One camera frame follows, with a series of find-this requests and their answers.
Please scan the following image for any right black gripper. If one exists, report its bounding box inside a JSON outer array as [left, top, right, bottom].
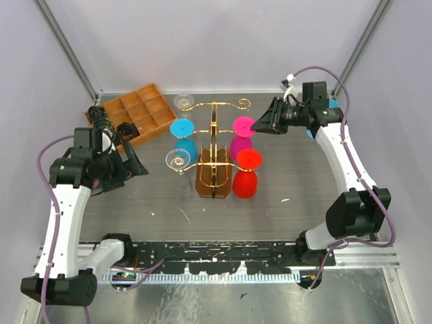
[[250, 97, 308, 136]]

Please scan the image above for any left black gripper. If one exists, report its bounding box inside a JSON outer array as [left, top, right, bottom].
[[94, 140, 148, 192]]

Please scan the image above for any magenta plastic wine glass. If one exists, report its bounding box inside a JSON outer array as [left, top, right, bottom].
[[229, 116, 255, 161]]

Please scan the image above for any light blue plastic wine glass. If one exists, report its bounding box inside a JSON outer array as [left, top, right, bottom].
[[306, 99, 340, 138]]

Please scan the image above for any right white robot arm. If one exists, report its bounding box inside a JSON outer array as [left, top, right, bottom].
[[251, 81, 391, 266]]

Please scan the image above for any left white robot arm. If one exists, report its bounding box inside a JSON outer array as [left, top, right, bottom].
[[20, 128, 148, 306]]

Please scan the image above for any clear front wine glass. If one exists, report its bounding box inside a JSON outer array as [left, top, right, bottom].
[[165, 148, 193, 198]]

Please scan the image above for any clear wine glass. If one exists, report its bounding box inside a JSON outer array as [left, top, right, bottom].
[[173, 93, 194, 120], [165, 148, 193, 198]]

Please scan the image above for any red plastic wine glass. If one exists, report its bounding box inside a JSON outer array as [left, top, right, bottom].
[[232, 148, 263, 199]]

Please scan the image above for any clear rear wine glass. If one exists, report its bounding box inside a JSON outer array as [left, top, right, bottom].
[[173, 93, 194, 120]]

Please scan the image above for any black coiled item on tray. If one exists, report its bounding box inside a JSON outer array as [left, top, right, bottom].
[[117, 122, 139, 140]]

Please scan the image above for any black coiled item beside tray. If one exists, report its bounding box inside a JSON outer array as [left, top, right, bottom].
[[87, 106, 112, 129]]

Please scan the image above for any wooden compartment tray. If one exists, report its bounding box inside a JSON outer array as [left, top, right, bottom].
[[101, 83, 178, 147]]

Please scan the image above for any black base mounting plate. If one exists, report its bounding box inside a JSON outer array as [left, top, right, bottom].
[[115, 241, 335, 275]]

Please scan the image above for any gold wire wine glass rack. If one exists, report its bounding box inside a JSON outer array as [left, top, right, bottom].
[[186, 98, 251, 198]]

